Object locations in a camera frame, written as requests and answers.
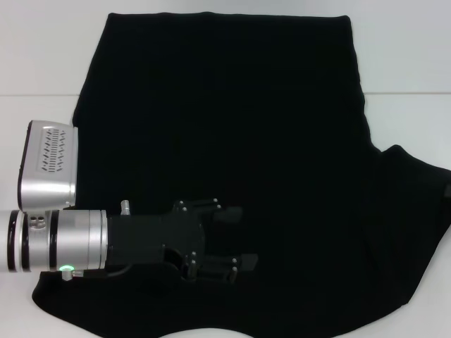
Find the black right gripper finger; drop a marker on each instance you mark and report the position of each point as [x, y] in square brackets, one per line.
[448, 191]

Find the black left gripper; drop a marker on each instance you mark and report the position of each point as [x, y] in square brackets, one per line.
[151, 239]

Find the black shirt with white print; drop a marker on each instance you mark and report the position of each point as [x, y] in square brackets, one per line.
[246, 123]

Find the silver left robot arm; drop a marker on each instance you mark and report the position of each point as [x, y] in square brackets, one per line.
[77, 239]

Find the silver left wrist stud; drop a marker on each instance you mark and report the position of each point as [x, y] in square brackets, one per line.
[125, 207]

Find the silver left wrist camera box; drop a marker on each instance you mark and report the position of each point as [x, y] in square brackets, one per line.
[49, 176]

